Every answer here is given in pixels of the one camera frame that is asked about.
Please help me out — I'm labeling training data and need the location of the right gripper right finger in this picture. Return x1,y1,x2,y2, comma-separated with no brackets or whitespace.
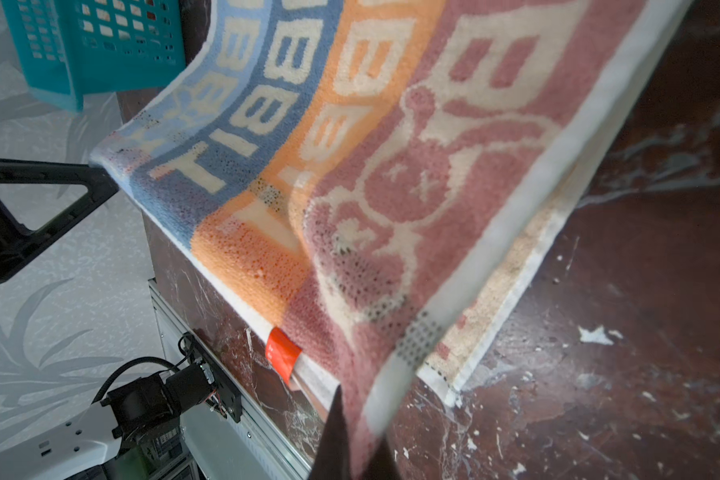
365,438,401,480

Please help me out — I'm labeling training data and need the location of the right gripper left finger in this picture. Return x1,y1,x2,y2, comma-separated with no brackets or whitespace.
308,387,359,480

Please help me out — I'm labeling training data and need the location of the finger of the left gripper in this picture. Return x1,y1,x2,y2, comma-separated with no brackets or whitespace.
0,157,121,295

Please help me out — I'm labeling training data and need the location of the teal plastic basket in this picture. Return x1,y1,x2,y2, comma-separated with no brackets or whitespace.
1,0,186,112

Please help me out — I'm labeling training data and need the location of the striped multicolour rabbit towel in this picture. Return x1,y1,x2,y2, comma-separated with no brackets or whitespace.
91,1,688,479

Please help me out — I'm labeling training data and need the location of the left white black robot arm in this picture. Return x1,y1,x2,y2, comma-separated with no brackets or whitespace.
0,159,216,479

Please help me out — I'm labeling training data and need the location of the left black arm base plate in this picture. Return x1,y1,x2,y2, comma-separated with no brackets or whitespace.
177,332,243,423

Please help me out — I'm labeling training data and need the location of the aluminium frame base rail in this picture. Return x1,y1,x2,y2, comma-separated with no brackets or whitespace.
148,279,311,479

